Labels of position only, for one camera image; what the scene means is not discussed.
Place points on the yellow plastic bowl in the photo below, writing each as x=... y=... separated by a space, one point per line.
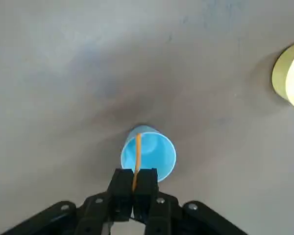
x=291 y=76

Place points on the blue plastic cup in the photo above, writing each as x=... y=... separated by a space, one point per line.
x=159 y=156

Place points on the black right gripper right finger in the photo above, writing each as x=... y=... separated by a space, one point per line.
x=147 y=186

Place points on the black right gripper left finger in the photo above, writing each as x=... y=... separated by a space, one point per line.
x=122 y=186

